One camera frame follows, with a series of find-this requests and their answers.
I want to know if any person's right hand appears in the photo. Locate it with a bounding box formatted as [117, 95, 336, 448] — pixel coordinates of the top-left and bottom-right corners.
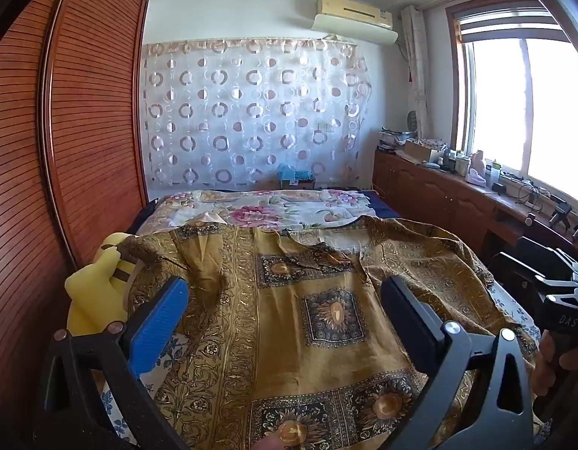
[533, 332, 578, 400]

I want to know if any pink floral blanket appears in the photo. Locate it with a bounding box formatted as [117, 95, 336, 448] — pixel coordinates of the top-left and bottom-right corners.
[148, 189, 381, 236]

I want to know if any blue box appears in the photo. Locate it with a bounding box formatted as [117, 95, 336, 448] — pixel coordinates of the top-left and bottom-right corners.
[277, 164, 316, 191]

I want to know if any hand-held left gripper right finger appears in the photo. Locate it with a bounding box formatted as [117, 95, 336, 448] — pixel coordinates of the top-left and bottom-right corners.
[380, 276, 537, 450]

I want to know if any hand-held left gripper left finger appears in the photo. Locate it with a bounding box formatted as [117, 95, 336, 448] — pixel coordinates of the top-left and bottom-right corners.
[33, 276, 190, 450]

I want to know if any wooden louvered wardrobe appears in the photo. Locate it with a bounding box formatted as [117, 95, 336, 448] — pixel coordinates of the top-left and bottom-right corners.
[0, 0, 151, 432]

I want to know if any long wooden cabinet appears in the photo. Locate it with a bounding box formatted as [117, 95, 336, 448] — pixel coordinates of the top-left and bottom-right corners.
[372, 147, 578, 263]

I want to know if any circle patterned sheer curtain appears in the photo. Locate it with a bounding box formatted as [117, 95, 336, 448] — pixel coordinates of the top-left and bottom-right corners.
[144, 37, 371, 193]

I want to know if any wooden framed window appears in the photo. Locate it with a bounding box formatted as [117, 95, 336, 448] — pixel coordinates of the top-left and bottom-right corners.
[446, 0, 578, 207]

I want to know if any cream window curtain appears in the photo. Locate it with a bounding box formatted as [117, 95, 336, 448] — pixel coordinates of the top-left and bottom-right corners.
[400, 4, 430, 134]

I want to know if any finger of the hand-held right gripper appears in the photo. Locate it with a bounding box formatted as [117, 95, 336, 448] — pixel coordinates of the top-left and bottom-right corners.
[490, 252, 573, 295]
[516, 235, 578, 269]

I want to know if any yellow plush toy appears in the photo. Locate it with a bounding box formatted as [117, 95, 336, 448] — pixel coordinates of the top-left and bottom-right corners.
[65, 232, 141, 335]

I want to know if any golden patterned shirt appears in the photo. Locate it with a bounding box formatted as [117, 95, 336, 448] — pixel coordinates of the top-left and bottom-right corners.
[123, 216, 539, 450]

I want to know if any cardboard box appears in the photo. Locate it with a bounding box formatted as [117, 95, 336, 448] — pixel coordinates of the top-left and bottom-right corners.
[404, 139, 442, 164]

